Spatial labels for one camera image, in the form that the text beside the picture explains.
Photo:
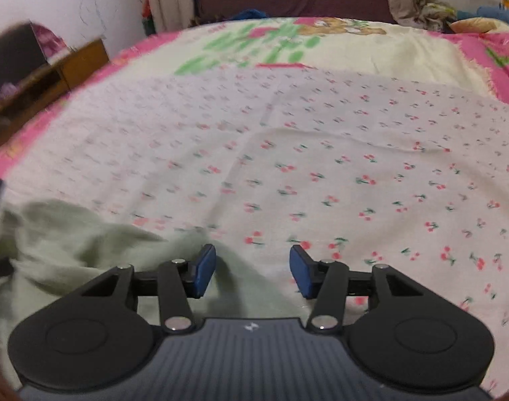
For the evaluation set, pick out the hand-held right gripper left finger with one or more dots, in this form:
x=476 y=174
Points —
x=205 y=271

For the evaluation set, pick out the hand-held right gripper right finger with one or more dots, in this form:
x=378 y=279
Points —
x=302 y=273

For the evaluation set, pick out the light green pants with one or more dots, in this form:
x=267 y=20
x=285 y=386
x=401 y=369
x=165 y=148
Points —
x=112 y=255

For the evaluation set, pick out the cherry print bed sheet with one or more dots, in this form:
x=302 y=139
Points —
x=321 y=154

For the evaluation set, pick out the printed blanket with pink border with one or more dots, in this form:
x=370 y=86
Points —
x=363 y=46

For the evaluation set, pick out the wooden nightstand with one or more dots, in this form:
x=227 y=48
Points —
x=85 y=62

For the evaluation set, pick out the red and green item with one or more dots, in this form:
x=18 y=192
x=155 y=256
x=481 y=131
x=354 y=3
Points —
x=148 y=12

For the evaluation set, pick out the pink patterned cloth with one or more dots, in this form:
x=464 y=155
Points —
x=49 y=41

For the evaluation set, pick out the dark cloth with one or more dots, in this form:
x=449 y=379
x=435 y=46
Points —
x=12 y=58

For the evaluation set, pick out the floral crumpled cloth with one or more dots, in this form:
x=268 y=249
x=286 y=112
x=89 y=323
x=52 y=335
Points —
x=436 y=16

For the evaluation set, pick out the orange pillow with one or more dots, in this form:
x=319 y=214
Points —
x=475 y=25

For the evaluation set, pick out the blue pillow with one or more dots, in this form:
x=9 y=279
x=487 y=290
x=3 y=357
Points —
x=498 y=11

